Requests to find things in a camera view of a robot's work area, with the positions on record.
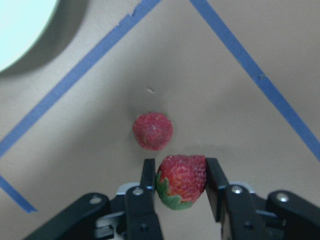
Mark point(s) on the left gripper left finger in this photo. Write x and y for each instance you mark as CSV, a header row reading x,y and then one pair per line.
x,y
148,175

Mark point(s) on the red strawberry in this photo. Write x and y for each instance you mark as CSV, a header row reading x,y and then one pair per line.
x,y
180,180
153,131

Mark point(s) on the pale green plate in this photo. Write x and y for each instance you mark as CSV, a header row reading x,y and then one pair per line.
x,y
34,32

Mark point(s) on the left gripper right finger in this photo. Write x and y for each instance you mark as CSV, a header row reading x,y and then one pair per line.
x,y
216,182

